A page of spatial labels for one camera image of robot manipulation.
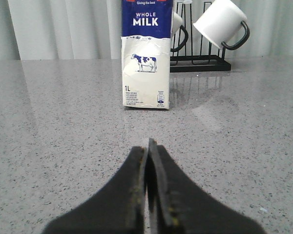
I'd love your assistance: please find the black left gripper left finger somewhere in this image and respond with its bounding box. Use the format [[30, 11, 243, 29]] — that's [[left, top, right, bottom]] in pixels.
[[43, 146, 146, 234]]

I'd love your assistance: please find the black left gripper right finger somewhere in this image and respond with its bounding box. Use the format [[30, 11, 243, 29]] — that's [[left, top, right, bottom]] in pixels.
[[148, 139, 265, 234]]

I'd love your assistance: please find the blue white milk carton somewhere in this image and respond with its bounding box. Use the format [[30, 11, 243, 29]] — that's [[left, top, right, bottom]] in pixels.
[[121, 0, 173, 109]]

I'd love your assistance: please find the white enamel mug left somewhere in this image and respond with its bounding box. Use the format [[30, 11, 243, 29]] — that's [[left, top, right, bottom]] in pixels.
[[170, 12, 188, 53]]

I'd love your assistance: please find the white enamel mug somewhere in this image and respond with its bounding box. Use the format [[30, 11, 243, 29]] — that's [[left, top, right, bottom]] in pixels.
[[170, 12, 188, 53], [193, 0, 250, 50]]

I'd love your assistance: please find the white enamel mug right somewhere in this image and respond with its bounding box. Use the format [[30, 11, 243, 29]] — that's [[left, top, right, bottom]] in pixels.
[[193, 0, 250, 50]]

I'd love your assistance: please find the black wire mug rack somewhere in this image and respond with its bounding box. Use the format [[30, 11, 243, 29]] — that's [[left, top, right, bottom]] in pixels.
[[170, 0, 231, 73]]

